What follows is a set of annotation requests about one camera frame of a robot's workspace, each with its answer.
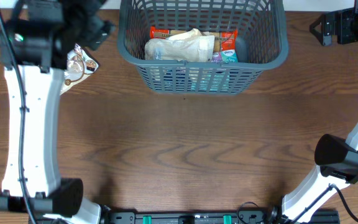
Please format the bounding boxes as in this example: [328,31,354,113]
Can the Pantree cookie pouch printed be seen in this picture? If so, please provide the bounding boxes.
[60,44,99,95]

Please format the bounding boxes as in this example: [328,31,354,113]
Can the multicolour tissue pack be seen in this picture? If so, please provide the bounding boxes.
[211,50,238,63]

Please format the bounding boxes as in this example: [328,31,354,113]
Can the spaghetti packet red ends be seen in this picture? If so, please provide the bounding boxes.
[149,26,238,52]

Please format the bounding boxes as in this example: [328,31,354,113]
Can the plain beige paper pouch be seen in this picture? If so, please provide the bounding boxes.
[166,28,211,40]

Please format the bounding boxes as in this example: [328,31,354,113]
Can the beige pouch with window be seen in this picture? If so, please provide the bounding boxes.
[144,35,215,62]

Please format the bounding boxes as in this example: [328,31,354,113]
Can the teal snack packet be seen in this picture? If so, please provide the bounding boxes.
[189,70,230,93]

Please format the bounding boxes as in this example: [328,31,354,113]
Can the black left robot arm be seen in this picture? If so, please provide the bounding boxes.
[0,0,114,224]

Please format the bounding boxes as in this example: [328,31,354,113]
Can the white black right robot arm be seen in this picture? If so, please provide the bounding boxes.
[265,0,358,223]

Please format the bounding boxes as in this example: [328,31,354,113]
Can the grey plastic basket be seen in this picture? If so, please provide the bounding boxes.
[117,0,288,95]

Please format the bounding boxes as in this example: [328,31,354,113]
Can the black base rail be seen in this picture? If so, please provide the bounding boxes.
[104,208,341,224]

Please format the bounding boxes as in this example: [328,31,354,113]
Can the thin black cable base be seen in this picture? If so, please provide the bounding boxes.
[236,201,260,219]

